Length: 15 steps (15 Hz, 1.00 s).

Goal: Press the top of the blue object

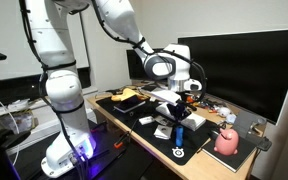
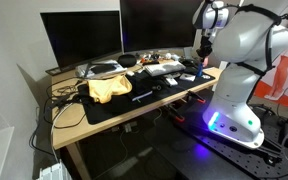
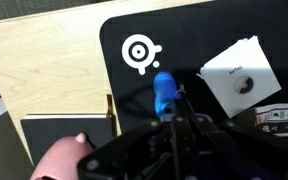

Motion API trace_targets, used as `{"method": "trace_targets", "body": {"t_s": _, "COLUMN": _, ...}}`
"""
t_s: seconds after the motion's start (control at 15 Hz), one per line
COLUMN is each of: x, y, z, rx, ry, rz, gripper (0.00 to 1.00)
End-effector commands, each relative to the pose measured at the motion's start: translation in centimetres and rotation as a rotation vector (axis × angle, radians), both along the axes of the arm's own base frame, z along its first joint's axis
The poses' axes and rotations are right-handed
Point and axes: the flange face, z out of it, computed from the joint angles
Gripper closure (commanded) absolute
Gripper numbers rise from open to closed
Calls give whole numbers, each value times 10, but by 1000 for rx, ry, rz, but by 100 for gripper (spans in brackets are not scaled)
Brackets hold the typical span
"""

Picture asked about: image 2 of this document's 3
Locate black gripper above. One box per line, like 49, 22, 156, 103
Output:
195, 35, 214, 65

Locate blue cylinder object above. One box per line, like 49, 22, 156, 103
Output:
197, 62, 204, 79

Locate grey tablet stand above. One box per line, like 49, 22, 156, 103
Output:
182, 46, 196, 61

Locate white paper packet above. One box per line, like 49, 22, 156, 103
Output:
178, 72, 197, 83

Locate white printed card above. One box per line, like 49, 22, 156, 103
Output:
163, 72, 182, 80

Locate small white box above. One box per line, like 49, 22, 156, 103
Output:
165, 76, 179, 87

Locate white keyboard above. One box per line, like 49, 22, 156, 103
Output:
143, 60, 187, 78

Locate large black monitor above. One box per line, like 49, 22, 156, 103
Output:
119, 0, 206, 54

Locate black oval case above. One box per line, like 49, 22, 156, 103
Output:
117, 53, 138, 68

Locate poster with orange legs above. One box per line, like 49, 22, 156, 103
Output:
253, 12, 288, 108

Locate black desk mat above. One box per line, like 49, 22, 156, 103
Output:
76, 65, 217, 126

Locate yellow cloth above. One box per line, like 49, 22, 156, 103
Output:
86, 74, 134, 105

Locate grey power adapter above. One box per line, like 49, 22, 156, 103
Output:
123, 121, 139, 134

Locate smaller black monitor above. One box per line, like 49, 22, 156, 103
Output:
39, 10, 124, 73

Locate black flat device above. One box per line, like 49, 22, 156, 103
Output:
45, 65, 67, 77

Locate white radiator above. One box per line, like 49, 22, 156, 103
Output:
36, 159, 74, 180

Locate orange handled clamp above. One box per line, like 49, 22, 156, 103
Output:
165, 105, 186, 123
187, 90, 207, 105

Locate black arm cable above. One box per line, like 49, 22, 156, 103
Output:
230, 2, 288, 76

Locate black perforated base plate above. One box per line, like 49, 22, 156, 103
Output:
170, 89, 288, 180

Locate black desk cables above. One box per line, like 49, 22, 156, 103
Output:
28, 75, 89, 157

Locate white cable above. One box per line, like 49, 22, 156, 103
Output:
49, 101, 76, 162

